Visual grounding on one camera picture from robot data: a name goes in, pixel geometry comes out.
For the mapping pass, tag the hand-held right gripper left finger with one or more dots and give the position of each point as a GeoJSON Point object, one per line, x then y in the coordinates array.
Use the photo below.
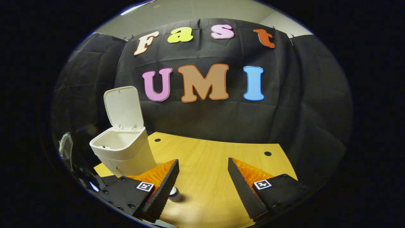
{"type": "Point", "coordinates": [167, 183]}

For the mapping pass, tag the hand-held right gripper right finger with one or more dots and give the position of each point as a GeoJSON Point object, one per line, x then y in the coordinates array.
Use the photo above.
{"type": "Point", "coordinates": [243, 193]}

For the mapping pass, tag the blue pop can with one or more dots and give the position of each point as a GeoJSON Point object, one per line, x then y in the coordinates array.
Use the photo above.
{"type": "Point", "coordinates": [175, 194]}

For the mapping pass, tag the white desktop garbage bin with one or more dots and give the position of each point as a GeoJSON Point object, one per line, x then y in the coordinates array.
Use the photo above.
{"type": "Point", "coordinates": [123, 148]}

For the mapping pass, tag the black backdrop cloth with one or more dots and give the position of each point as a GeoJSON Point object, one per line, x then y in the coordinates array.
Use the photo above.
{"type": "Point", "coordinates": [284, 110]}

